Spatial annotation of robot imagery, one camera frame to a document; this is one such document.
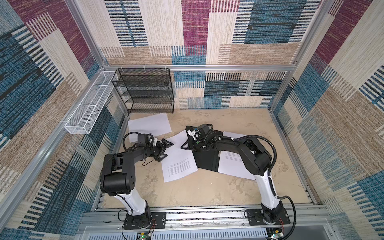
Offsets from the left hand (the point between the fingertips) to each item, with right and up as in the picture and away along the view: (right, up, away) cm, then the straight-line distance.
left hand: (170, 149), depth 94 cm
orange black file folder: (+23, -8, -5) cm, 25 cm away
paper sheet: (-16, +14, +22) cm, 31 cm away
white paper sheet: (+6, -7, -2) cm, 10 cm away
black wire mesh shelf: (-20, +40, +16) cm, 48 cm away
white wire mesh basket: (-37, +16, -24) cm, 47 cm away
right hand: (+8, 0, -2) cm, 8 cm away
